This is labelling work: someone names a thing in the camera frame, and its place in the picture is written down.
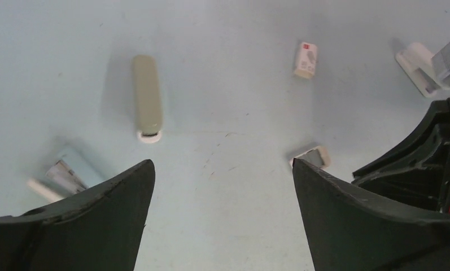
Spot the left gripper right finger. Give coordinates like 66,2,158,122
292,159,450,270

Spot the beige stapler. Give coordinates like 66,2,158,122
132,55,163,144

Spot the grey white stapler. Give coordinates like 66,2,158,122
27,147,106,203

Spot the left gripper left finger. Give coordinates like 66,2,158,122
0,160,155,270

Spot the small white staple box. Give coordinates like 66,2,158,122
294,42,318,79

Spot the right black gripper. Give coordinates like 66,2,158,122
353,98,450,214

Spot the white staple box barcode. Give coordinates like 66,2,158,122
289,145,331,169

